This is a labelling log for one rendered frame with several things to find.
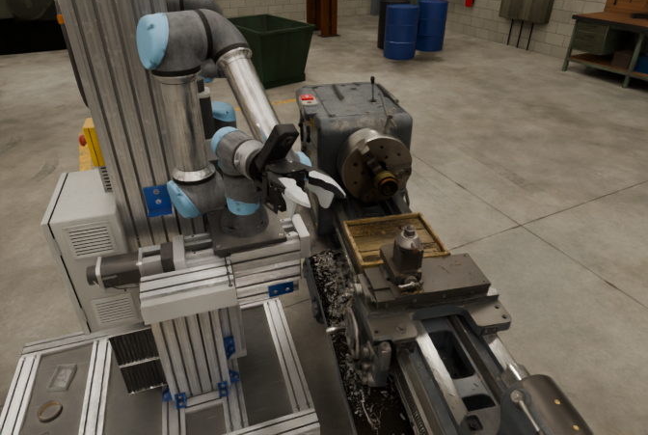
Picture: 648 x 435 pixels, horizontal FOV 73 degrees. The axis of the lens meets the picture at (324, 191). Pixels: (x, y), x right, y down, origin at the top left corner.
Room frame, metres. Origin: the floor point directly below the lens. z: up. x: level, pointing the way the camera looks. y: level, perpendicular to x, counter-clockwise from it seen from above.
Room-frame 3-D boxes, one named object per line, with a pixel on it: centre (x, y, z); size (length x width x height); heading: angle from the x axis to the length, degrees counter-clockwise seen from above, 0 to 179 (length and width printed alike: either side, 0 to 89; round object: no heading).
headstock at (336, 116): (2.11, -0.13, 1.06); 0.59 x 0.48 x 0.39; 12
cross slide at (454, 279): (1.12, -0.33, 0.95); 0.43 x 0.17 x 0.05; 102
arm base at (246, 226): (1.15, 0.25, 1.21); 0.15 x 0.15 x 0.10
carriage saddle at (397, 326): (1.07, -0.35, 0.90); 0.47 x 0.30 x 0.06; 102
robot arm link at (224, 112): (1.62, 0.41, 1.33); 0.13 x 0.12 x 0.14; 87
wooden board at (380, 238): (1.43, -0.28, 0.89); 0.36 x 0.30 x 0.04; 102
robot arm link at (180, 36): (1.07, 0.36, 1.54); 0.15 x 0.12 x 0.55; 129
